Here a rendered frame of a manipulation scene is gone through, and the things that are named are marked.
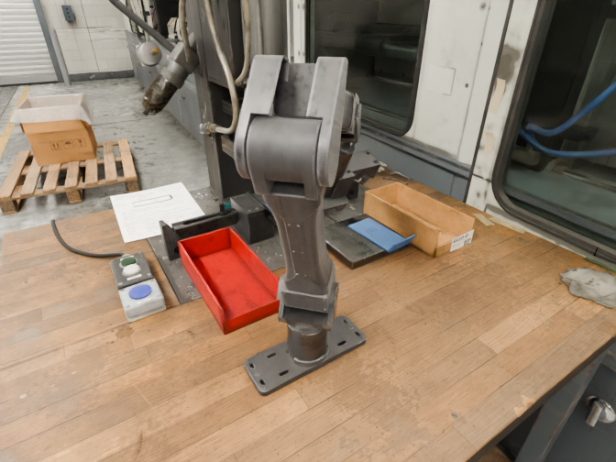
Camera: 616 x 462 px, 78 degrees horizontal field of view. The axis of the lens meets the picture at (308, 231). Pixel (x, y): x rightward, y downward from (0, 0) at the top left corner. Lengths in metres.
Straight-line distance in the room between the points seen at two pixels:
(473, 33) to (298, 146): 0.96
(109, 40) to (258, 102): 9.65
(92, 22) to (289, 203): 9.66
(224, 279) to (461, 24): 0.95
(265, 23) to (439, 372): 0.69
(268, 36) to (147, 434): 0.69
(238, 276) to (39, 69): 9.36
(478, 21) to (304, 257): 0.94
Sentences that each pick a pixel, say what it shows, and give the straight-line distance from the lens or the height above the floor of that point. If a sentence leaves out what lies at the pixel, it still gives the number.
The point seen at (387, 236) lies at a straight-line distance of 0.91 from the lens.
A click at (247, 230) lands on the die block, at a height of 0.93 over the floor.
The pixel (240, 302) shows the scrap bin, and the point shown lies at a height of 0.90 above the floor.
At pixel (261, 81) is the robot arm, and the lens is 0.39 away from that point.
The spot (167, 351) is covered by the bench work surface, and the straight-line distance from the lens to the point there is 0.69.
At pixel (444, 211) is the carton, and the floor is 0.95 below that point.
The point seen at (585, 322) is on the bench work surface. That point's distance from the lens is 0.86.
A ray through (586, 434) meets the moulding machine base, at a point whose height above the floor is 0.40.
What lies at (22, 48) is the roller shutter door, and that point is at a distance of 9.99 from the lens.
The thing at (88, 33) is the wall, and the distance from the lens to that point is 9.99.
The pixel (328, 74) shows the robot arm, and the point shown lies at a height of 1.33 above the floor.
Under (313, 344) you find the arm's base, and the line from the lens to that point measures 0.59.
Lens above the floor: 1.39
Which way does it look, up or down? 31 degrees down
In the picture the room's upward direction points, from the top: straight up
